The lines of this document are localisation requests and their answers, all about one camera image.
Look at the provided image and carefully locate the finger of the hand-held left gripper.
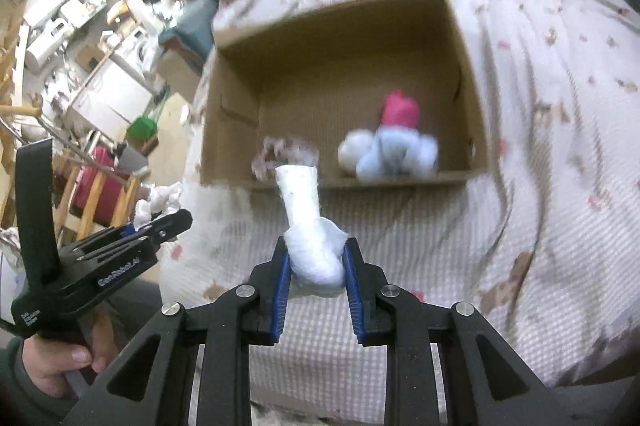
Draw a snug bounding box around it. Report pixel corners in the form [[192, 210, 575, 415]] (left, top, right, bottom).
[[100, 222, 143, 247], [145, 209, 193, 247]]

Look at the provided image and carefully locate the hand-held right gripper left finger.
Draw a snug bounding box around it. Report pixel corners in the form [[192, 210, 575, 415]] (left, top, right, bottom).
[[70, 237, 292, 426]]

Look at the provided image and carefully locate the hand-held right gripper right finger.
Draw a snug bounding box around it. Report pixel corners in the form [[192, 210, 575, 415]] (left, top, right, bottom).
[[342, 237, 566, 426]]

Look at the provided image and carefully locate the long white sock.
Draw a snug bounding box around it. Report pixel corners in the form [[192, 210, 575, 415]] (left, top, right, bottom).
[[275, 163, 349, 299]]

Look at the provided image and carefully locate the pink white patterned cloth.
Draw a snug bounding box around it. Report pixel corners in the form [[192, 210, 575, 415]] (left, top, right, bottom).
[[252, 135, 319, 179]]

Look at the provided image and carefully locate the light blue fluffy sock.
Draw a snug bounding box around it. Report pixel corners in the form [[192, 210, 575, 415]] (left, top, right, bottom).
[[357, 129, 438, 179]]

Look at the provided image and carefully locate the bright pink sock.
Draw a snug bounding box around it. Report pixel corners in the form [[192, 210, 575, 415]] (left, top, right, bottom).
[[381, 90, 420, 129]]

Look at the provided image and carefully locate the brown cardboard box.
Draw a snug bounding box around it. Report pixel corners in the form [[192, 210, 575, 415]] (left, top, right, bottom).
[[200, 0, 491, 192]]

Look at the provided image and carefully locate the person's left hand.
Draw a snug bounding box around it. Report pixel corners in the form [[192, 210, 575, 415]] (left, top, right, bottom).
[[22, 320, 116, 399]]

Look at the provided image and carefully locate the red plastic container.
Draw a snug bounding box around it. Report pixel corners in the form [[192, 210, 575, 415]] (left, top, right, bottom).
[[70, 146, 131, 227]]

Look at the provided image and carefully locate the person's grey clothing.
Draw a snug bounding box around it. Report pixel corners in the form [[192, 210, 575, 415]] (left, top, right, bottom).
[[107, 279, 166, 342]]

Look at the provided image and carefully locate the grey bin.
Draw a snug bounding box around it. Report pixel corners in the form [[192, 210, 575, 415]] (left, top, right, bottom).
[[117, 146, 148, 174]]

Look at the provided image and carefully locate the green bucket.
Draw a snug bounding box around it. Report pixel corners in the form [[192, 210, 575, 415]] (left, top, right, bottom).
[[126, 116, 157, 142]]

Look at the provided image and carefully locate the white kitchen cabinet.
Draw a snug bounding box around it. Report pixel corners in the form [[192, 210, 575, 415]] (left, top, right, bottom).
[[70, 56, 156, 137]]

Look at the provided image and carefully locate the white washing machine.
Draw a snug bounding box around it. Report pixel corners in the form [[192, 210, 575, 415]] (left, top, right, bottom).
[[132, 31, 168, 74]]

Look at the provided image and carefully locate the white kitchen appliance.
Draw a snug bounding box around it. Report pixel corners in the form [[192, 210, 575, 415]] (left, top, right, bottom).
[[25, 19, 68, 70]]

